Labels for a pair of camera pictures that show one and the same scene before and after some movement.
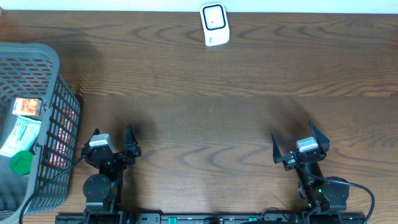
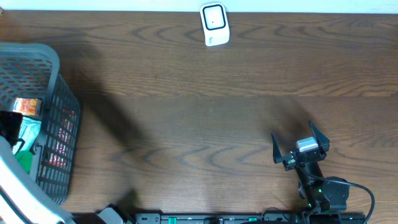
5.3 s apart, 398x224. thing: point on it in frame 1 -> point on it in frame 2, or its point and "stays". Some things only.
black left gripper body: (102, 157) -> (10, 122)
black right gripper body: (290, 162) stays
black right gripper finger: (321, 139) stays
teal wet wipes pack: (25, 132) stays
